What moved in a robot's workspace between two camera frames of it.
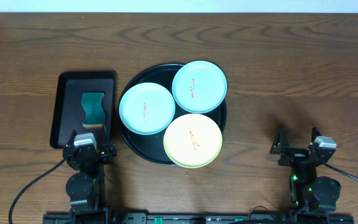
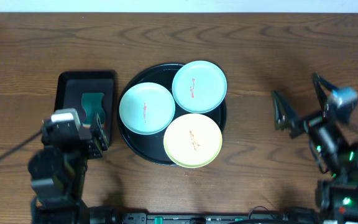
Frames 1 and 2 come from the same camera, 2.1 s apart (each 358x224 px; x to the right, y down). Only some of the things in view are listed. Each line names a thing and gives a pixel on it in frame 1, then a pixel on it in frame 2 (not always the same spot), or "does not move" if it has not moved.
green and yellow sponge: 92,103 does not move
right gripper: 295,155 to 307,125
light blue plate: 199,86 does not move
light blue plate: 146,108 does not move
